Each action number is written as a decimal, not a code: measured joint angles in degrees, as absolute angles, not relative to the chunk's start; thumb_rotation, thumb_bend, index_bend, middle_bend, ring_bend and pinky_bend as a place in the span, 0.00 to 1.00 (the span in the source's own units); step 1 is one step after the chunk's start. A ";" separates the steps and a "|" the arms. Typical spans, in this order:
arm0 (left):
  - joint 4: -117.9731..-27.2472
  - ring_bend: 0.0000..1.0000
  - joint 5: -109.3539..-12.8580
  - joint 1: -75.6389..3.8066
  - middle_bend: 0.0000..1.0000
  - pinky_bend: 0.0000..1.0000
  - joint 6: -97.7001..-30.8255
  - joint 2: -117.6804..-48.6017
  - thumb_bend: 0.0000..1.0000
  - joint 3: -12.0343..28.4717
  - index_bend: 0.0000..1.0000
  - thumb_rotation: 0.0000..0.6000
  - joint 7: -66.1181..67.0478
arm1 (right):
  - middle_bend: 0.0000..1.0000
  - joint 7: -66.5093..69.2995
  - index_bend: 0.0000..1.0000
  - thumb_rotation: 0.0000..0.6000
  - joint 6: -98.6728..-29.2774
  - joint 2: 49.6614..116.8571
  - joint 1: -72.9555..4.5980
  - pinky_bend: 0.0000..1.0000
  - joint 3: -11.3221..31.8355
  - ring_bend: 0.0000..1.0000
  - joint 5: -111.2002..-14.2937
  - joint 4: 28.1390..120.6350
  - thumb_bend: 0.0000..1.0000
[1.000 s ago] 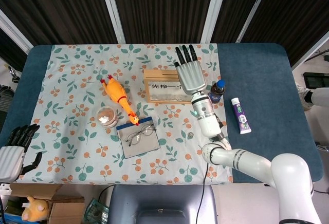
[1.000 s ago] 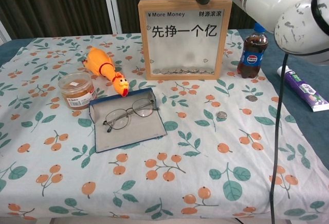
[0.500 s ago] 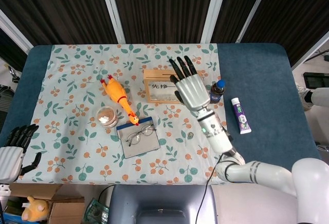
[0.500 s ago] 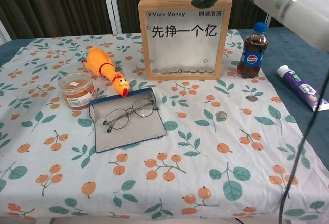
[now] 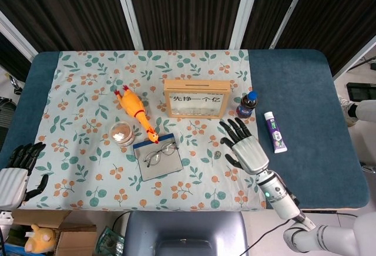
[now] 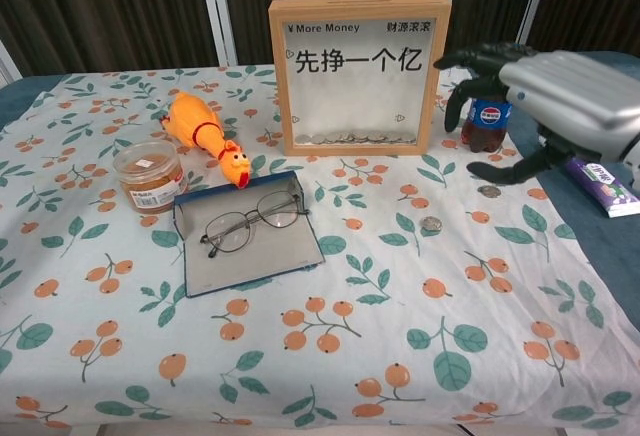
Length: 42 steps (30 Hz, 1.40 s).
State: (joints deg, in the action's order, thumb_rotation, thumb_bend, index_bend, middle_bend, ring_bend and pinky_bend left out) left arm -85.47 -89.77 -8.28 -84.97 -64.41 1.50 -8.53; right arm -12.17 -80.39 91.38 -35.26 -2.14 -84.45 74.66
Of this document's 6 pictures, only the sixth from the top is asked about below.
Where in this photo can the purple white toothpaste tube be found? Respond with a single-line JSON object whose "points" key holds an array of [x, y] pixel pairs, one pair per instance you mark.
{"points": [[607, 191]]}

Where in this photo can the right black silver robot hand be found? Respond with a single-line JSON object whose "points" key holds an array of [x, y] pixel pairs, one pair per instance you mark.
{"points": [[570, 91]]}

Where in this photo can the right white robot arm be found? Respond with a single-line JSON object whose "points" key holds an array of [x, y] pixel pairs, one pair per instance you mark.
{"points": [[634, 161]]}

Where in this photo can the small cola bottle blue cap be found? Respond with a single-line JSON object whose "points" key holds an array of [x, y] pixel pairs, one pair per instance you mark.
{"points": [[487, 131]]}

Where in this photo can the clear round plastic jar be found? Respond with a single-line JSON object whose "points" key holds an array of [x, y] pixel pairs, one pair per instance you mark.
{"points": [[150, 181]]}

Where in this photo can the grey notebook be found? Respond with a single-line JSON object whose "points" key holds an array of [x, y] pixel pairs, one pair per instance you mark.
{"points": [[260, 268]]}

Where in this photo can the yellow rubber chicken toy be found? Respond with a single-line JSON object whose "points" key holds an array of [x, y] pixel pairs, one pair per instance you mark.
{"points": [[195, 123]]}

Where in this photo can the thin metal frame eyeglasses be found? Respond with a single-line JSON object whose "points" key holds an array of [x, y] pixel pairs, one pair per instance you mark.
{"points": [[230, 233]]}

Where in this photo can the wooden frame coin box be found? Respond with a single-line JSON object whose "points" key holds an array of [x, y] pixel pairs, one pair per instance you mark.
{"points": [[280, 81]]}

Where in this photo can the floral fruit print tablecloth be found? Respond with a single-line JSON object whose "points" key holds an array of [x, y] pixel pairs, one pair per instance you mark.
{"points": [[350, 356]]}

